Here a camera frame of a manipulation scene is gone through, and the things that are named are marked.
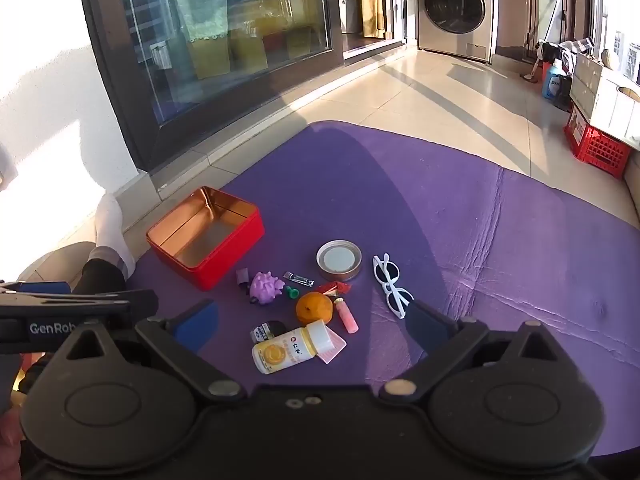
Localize red metal tin box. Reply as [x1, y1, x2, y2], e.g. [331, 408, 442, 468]
[146, 186, 266, 292]

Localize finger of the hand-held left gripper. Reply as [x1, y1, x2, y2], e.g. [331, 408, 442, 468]
[0, 290, 159, 356]
[0, 281, 131, 307]

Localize pink card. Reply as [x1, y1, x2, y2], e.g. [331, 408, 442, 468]
[315, 330, 347, 364]

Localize blue detergent bottle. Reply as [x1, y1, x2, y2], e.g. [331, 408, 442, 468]
[542, 58, 565, 101]

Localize metal jar lid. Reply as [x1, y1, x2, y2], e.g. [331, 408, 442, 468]
[316, 240, 363, 282]

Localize purple mat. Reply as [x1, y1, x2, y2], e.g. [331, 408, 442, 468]
[125, 121, 640, 461]

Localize pink toy tube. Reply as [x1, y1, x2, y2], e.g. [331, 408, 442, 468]
[334, 297, 360, 334]

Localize pile of clothes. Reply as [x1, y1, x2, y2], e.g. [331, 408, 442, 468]
[540, 37, 596, 76]

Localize purple spiky toy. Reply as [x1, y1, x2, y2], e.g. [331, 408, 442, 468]
[248, 271, 286, 307]

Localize small dark labelled bottle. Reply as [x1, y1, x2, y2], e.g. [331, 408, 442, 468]
[250, 320, 288, 345]

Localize white cardboard box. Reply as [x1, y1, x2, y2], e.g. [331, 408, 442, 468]
[570, 52, 640, 148]

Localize white sunglasses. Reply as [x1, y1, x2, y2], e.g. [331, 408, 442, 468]
[372, 254, 415, 320]

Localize person's leg white sock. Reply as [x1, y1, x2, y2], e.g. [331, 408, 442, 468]
[75, 192, 138, 293]

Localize person's left hand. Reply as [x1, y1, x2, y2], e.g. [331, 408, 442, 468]
[0, 407, 22, 448]

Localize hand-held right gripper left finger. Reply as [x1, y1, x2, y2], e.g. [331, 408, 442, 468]
[47, 299, 248, 403]

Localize silver washing machine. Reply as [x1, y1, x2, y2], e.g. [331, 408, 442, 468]
[415, 0, 496, 65]

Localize orange mandarin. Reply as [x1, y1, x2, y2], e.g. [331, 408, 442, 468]
[295, 291, 334, 325]

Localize glass sliding door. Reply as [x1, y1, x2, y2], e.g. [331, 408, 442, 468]
[75, 0, 346, 171]

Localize red plastic crate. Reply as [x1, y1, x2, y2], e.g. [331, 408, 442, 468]
[564, 105, 632, 180]

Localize white mop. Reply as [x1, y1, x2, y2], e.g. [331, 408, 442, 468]
[520, 0, 566, 83]

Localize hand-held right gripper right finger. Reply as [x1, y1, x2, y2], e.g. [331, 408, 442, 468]
[379, 300, 576, 405]

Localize white yellow plastic bottle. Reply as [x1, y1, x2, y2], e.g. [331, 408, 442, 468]
[251, 320, 335, 375]

